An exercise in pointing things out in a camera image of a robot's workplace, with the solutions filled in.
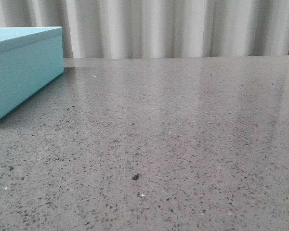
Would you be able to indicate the light blue plastic box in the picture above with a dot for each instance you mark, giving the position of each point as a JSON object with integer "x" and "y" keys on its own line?
{"x": 30, "y": 58}

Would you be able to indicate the small black debris piece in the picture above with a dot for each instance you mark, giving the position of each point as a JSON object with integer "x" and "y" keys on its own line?
{"x": 135, "y": 177}

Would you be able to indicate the white pleated curtain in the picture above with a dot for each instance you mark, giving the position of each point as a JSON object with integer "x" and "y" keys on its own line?
{"x": 117, "y": 29}

